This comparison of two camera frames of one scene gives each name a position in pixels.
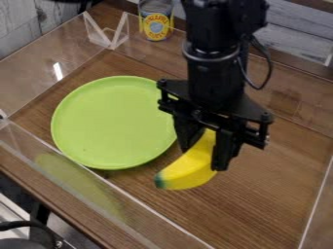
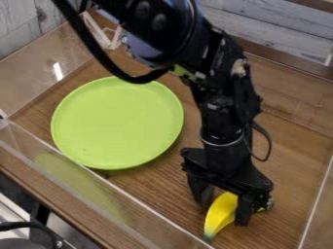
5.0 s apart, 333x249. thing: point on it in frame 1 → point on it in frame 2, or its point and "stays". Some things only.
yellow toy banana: x=194 y=169 → x=219 y=213
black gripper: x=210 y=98 → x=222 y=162
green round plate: x=110 y=124 stays
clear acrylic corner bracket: x=98 y=36 stays
